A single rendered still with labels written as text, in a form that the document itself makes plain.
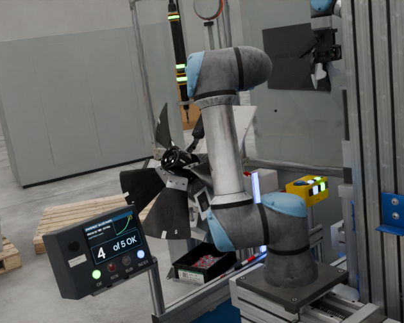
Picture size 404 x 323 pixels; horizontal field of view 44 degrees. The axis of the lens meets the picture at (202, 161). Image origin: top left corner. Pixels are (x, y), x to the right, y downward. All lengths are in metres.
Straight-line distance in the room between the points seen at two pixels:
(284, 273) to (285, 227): 0.13
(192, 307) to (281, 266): 0.50
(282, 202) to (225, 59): 0.40
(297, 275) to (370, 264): 0.20
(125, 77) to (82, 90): 0.67
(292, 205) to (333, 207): 1.34
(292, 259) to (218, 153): 0.34
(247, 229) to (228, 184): 0.12
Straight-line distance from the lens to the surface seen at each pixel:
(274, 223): 1.31
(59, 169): 7.57
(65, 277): 1.43
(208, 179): 1.98
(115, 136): 7.69
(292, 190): 2.10
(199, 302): 1.79
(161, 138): 2.47
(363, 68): 1.27
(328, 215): 2.68
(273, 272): 1.38
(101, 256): 1.45
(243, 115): 2.45
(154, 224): 2.12
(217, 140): 1.31
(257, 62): 1.34
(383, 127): 1.27
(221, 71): 1.32
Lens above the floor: 1.70
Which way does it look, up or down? 13 degrees down
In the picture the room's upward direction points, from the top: 8 degrees counter-clockwise
